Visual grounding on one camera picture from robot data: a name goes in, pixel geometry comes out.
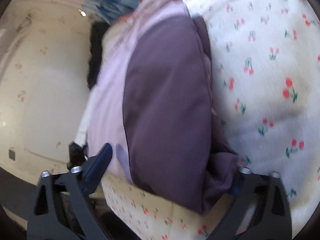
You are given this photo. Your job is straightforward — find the lilac and purple jacket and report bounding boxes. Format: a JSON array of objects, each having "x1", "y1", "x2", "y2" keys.
[{"x1": 87, "y1": 0, "x2": 237, "y2": 215}]

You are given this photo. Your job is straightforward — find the black garment pile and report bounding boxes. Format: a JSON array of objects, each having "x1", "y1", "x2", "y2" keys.
[{"x1": 87, "y1": 22, "x2": 110, "y2": 90}]

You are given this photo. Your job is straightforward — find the white cherry print bed quilt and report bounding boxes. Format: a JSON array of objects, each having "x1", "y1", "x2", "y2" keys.
[{"x1": 75, "y1": 0, "x2": 320, "y2": 240}]

